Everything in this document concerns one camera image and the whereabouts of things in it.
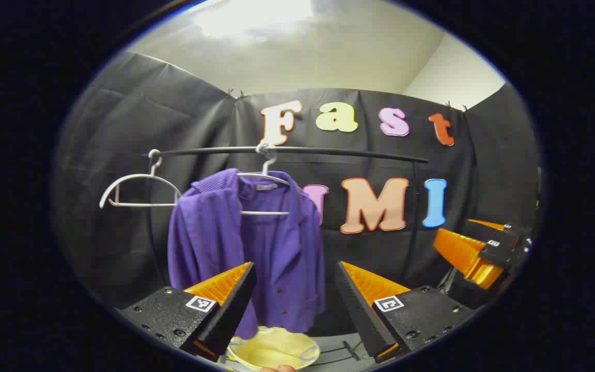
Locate black backdrop cloth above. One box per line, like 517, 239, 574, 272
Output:
52, 51, 542, 336

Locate purple shirt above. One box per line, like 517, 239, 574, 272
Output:
167, 168, 326, 340

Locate cream laundry hamper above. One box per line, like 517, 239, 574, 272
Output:
227, 327, 321, 371

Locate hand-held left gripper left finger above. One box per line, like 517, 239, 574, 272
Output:
114, 261, 257, 362

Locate white clothes hanger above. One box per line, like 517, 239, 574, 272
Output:
236, 144, 291, 216
99, 149, 182, 209

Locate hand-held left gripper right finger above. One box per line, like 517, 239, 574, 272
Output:
335, 261, 476, 364

